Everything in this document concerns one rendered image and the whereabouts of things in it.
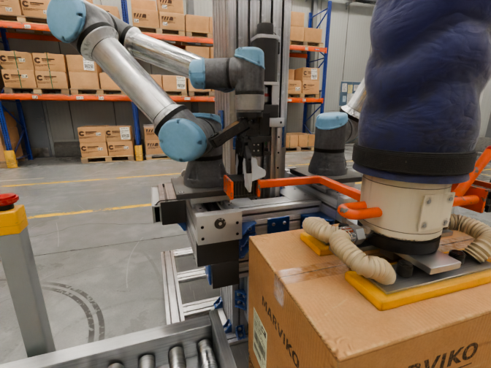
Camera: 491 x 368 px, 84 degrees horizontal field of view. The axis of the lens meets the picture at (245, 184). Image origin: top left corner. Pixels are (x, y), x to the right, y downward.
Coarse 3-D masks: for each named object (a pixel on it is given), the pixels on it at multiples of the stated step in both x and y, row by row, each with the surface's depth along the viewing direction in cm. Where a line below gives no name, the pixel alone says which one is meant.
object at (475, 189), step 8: (456, 184) 70; (472, 184) 72; (480, 184) 71; (488, 184) 69; (472, 192) 66; (480, 192) 64; (488, 192) 65; (480, 200) 65; (488, 200) 64; (472, 208) 66; (480, 208) 65; (488, 208) 64
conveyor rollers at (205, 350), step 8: (200, 344) 88; (208, 344) 88; (176, 352) 85; (200, 352) 86; (208, 352) 85; (144, 360) 82; (152, 360) 83; (176, 360) 82; (184, 360) 83; (200, 360) 83; (208, 360) 82
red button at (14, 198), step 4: (0, 196) 78; (4, 196) 78; (8, 196) 78; (12, 196) 79; (16, 196) 80; (0, 200) 76; (4, 200) 77; (8, 200) 77; (12, 200) 78; (16, 200) 79; (0, 204) 76; (4, 204) 77; (8, 204) 78; (12, 204) 80; (0, 208) 78; (4, 208) 78; (8, 208) 79; (12, 208) 80
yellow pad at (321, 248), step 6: (300, 234) 73; (306, 234) 72; (306, 240) 70; (312, 240) 68; (318, 240) 68; (312, 246) 67; (318, 246) 65; (324, 246) 65; (318, 252) 65; (324, 252) 64; (330, 252) 65
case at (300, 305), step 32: (256, 256) 69; (288, 256) 64; (320, 256) 64; (384, 256) 64; (256, 288) 71; (288, 288) 53; (320, 288) 53; (352, 288) 53; (480, 288) 53; (256, 320) 74; (288, 320) 54; (320, 320) 45; (352, 320) 45; (384, 320) 45; (416, 320) 45; (448, 320) 45; (480, 320) 47; (256, 352) 76; (288, 352) 55; (320, 352) 43; (352, 352) 39; (384, 352) 41; (416, 352) 44; (448, 352) 46; (480, 352) 50
